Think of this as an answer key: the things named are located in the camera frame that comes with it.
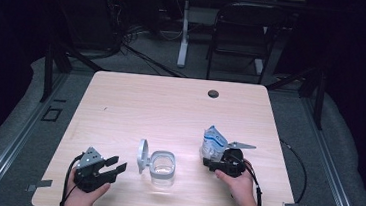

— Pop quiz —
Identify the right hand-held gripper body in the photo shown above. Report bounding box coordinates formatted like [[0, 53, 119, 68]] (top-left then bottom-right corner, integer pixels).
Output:
[[219, 140, 258, 180]]

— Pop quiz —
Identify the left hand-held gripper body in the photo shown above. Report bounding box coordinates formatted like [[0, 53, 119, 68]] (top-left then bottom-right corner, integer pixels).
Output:
[[72, 145, 115, 195]]

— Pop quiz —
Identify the white and blue pouch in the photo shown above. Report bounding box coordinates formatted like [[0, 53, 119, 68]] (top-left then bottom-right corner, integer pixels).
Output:
[[198, 124, 231, 166]]

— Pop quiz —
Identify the clear jar with white lid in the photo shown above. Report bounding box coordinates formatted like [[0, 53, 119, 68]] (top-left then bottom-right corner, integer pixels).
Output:
[[134, 137, 179, 188]]

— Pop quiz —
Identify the person's right hand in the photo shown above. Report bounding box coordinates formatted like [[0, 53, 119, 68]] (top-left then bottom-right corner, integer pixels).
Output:
[[213, 156, 261, 204]]

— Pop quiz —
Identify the person's left hand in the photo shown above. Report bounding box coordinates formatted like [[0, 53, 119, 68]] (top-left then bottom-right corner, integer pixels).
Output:
[[64, 169, 113, 206]]

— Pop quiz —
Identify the black metal stand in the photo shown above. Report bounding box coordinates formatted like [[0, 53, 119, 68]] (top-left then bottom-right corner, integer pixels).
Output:
[[38, 40, 110, 109], [262, 61, 329, 131]]

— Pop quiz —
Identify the black folding chair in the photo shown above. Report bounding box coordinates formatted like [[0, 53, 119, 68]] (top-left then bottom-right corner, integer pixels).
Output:
[[203, 0, 289, 87]]

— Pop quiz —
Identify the white standing desk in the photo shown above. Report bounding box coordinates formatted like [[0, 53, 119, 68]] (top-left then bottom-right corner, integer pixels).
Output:
[[157, 0, 309, 79]]

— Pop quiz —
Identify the black equipment cabinet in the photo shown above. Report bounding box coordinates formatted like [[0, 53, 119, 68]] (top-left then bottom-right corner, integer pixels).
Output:
[[58, 0, 125, 53]]

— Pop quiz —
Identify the left hand-held gripper cable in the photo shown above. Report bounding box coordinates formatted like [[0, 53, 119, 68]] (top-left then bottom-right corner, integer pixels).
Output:
[[58, 152, 85, 206]]

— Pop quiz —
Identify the hand-held gripper cable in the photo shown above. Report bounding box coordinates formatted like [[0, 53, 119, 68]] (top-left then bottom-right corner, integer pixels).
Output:
[[240, 162, 266, 206], [58, 152, 85, 206]]

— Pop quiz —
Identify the right hand-held gripper cable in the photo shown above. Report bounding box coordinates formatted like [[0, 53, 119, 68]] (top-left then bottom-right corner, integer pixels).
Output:
[[240, 162, 266, 206]]

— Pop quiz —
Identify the thin black floor cable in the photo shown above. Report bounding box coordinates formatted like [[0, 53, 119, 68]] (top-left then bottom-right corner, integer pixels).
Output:
[[274, 139, 312, 205]]

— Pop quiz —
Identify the grey metal floor rail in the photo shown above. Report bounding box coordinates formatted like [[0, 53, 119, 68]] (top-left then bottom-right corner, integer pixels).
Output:
[[0, 66, 71, 206], [291, 96, 366, 206]]

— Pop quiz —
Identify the thick black floor cable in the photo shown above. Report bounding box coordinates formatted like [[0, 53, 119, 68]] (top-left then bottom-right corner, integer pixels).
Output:
[[117, 41, 190, 79]]

